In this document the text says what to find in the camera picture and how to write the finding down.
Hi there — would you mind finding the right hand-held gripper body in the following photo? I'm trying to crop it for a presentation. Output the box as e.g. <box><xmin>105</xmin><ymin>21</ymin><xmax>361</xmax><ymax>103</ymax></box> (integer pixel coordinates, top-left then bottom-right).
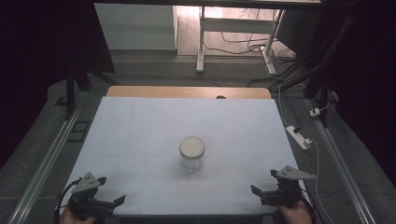
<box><xmin>260</xmin><ymin>165</ymin><xmax>316</xmax><ymax>209</ymax></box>

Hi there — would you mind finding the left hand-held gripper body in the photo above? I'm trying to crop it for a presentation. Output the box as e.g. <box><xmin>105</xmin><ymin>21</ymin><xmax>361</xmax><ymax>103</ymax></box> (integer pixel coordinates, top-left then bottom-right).
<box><xmin>67</xmin><ymin>172</ymin><xmax>116</xmax><ymax>218</ymax></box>

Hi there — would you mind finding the clear glass jar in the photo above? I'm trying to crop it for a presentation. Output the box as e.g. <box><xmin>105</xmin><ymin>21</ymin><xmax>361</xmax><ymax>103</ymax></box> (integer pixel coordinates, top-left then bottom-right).
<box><xmin>179</xmin><ymin>148</ymin><xmax>205</xmax><ymax>173</ymax></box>

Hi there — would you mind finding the cream plastic jar lid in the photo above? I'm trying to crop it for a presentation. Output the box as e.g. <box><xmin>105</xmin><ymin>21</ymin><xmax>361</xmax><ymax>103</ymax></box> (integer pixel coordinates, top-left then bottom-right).
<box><xmin>178</xmin><ymin>135</ymin><xmax>206</xmax><ymax>161</ymax></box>

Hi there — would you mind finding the person's right hand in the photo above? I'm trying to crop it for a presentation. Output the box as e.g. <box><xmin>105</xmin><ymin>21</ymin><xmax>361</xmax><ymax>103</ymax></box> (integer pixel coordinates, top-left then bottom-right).
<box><xmin>275</xmin><ymin>200</ymin><xmax>312</xmax><ymax>224</ymax></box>

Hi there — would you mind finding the person's left hand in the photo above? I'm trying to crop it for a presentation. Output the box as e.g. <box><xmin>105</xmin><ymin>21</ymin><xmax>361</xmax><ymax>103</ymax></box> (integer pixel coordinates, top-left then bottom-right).
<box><xmin>59</xmin><ymin>207</ymin><xmax>97</xmax><ymax>224</ymax></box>

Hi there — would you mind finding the white power strip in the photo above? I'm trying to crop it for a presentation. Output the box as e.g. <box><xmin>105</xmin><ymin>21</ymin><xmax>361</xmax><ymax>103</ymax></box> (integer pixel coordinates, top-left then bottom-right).
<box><xmin>285</xmin><ymin>125</ymin><xmax>313</xmax><ymax>151</ymax></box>

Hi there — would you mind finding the white table mat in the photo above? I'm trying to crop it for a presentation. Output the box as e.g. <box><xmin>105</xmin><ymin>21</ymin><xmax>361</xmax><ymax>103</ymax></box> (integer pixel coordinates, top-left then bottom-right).
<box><xmin>60</xmin><ymin>95</ymin><xmax>312</xmax><ymax>217</ymax></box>

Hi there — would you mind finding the black metal stand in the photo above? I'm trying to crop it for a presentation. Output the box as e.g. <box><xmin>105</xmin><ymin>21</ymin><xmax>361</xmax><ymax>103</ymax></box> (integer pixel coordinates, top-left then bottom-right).
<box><xmin>270</xmin><ymin>8</ymin><xmax>359</xmax><ymax>129</ymax></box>
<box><xmin>64</xmin><ymin>62</ymin><xmax>120</xmax><ymax>120</ymax></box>

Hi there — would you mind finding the wooden table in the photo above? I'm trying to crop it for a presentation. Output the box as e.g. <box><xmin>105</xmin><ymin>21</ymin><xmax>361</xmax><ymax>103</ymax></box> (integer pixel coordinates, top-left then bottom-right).
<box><xmin>106</xmin><ymin>86</ymin><xmax>273</xmax><ymax>100</ymax></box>

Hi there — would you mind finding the black curtain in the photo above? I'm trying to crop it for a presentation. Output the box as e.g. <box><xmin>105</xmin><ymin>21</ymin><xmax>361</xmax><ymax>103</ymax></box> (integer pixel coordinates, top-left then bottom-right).
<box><xmin>320</xmin><ymin>0</ymin><xmax>396</xmax><ymax>188</ymax></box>
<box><xmin>0</xmin><ymin>0</ymin><xmax>116</xmax><ymax>169</ymax></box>

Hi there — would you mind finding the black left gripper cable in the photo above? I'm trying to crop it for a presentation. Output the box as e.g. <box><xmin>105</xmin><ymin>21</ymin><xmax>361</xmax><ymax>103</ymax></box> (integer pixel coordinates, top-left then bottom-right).
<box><xmin>53</xmin><ymin>178</ymin><xmax>82</xmax><ymax>224</ymax></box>

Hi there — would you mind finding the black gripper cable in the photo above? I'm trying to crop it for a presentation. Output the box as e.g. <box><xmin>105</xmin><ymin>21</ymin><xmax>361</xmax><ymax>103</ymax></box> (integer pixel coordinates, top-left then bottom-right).
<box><xmin>53</xmin><ymin>178</ymin><xmax>82</xmax><ymax>224</ymax></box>
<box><xmin>298</xmin><ymin>192</ymin><xmax>317</xmax><ymax>224</ymax></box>

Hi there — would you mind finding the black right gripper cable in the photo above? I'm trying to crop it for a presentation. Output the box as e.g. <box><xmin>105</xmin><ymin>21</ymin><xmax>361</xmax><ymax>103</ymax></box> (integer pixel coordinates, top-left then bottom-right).
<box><xmin>298</xmin><ymin>192</ymin><xmax>317</xmax><ymax>224</ymax></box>

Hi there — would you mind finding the long white cable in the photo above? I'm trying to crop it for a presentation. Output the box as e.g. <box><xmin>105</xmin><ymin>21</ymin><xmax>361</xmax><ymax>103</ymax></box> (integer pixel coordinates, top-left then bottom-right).
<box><xmin>306</xmin><ymin>136</ymin><xmax>335</xmax><ymax>224</ymax></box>

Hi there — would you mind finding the aluminium floor rail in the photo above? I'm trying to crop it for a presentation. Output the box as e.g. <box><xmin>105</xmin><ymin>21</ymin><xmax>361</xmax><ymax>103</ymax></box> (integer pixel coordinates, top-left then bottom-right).
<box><xmin>304</xmin><ymin>97</ymin><xmax>379</xmax><ymax>224</ymax></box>
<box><xmin>6</xmin><ymin>104</ymin><xmax>83</xmax><ymax>224</ymax></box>

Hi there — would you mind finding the black floor frame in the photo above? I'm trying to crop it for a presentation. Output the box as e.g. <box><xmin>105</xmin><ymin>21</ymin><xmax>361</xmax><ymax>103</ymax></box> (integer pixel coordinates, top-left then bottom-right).
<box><xmin>67</xmin><ymin>120</ymin><xmax>92</xmax><ymax>144</ymax></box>

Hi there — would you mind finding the black floor cable bundle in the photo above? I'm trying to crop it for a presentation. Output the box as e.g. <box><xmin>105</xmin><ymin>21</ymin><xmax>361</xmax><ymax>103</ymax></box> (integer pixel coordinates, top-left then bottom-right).
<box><xmin>204</xmin><ymin>31</ymin><xmax>297</xmax><ymax>64</ymax></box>

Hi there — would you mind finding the white metal desk frame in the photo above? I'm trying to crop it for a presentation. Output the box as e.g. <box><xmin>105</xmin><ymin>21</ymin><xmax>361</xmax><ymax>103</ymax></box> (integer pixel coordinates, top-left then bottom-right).
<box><xmin>195</xmin><ymin>6</ymin><xmax>286</xmax><ymax>76</ymax></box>

